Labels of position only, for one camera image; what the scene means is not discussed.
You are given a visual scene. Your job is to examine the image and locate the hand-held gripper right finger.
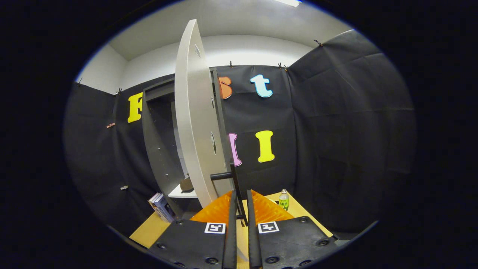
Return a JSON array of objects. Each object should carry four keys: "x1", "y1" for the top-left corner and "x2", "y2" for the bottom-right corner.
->
[{"x1": 246, "y1": 189, "x2": 338, "y2": 269}]

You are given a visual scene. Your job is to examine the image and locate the black backdrop cloth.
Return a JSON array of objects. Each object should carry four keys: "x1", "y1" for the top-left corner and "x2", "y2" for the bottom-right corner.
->
[{"x1": 63, "y1": 29, "x2": 417, "y2": 239}]

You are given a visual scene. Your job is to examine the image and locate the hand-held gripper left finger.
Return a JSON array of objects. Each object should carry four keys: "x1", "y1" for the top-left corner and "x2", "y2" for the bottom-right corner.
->
[{"x1": 148, "y1": 191, "x2": 238, "y2": 269}]

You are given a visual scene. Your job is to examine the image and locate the blue book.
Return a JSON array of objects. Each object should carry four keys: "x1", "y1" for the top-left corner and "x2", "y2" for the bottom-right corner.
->
[{"x1": 153, "y1": 192, "x2": 176, "y2": 223}]

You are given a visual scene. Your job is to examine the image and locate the grey shoe cabinet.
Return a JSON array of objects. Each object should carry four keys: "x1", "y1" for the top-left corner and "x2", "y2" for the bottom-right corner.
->
[{"x1": 141, "y1": 67, "x2": 234, "y2": 221}]

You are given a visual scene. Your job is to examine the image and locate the beige shoe cabinet door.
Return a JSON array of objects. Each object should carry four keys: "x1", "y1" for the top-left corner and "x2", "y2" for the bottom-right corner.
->
[{"x1": 174, "y1": 19, "x2": 249, "y2": 226}]

